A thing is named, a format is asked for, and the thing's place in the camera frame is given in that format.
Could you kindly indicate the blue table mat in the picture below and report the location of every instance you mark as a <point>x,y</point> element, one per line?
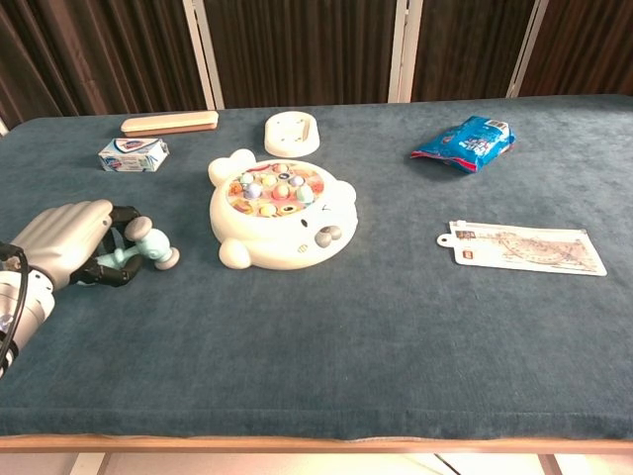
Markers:
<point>316,346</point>

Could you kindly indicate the white oval plastic tray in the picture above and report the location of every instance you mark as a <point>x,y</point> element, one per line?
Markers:
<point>292,141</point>

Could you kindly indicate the white bear whack-a-mole toy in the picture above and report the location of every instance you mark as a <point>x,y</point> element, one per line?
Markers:
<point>277,237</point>

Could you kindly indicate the left robot hand grey black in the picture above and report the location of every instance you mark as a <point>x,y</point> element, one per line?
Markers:
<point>59,237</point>

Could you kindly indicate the beige oblong case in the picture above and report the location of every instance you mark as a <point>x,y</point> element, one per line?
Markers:
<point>168,122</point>

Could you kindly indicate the light blue toy hammer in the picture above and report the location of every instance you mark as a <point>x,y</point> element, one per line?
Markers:
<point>155,247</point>

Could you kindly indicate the blue snack packet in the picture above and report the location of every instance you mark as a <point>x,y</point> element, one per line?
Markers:
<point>465,146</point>

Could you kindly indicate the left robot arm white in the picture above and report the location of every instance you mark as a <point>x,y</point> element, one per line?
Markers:
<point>34,302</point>

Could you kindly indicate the white partition post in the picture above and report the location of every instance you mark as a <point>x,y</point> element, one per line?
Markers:
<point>204,54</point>
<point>526,49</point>
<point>405,49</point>

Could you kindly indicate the clear ruler set pouch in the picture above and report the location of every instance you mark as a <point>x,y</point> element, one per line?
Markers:
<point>524,250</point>

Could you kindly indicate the blue white soap box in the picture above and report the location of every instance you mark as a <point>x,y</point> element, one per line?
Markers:
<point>131,156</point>

